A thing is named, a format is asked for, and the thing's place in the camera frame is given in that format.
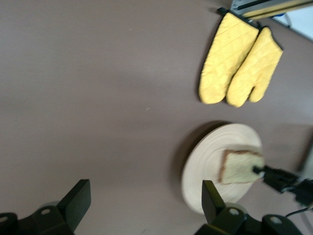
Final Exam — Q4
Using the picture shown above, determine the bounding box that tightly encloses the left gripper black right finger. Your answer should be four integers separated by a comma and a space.
198, 180, 247, 235

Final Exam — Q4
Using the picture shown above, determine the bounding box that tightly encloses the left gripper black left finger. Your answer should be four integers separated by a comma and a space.
31, 179, 91, 235

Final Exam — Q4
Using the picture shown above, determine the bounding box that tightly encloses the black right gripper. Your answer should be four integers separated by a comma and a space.
253, 165, 303, 194

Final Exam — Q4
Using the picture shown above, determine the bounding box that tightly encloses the brown bread slice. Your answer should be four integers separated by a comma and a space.
217, 149, 265, 185

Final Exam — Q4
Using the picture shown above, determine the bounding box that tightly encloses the round light wooden plate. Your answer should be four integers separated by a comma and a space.
182, 123, 264, 215

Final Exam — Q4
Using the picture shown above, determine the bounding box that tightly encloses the yellow quilted oven mitt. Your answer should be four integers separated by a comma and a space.
198, 8, 260, 105
226, 26, 284, 108

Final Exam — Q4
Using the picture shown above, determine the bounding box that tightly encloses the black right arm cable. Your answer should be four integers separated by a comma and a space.
285, 207, 313, 218

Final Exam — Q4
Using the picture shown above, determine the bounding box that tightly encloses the aluminium frame rail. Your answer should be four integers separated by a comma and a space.
229, 0, 313, 21

